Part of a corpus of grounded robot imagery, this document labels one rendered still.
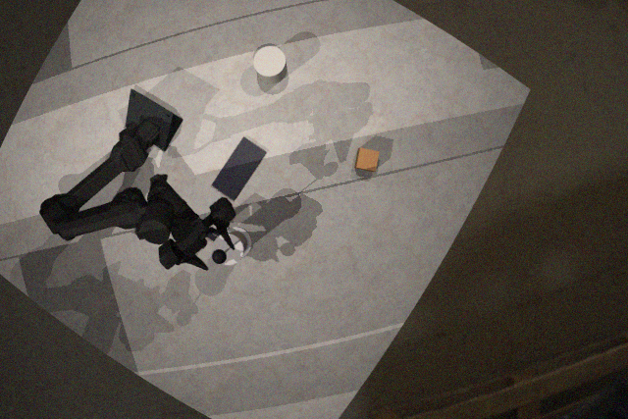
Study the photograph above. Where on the grey cylinder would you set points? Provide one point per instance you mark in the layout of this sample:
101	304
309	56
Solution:
270	64

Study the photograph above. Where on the glass french press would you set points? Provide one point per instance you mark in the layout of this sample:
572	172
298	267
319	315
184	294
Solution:
222	253

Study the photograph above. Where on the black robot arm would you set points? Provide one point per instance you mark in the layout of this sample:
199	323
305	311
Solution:
152	220

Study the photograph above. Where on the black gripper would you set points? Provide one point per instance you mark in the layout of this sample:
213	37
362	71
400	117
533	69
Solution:
222	212

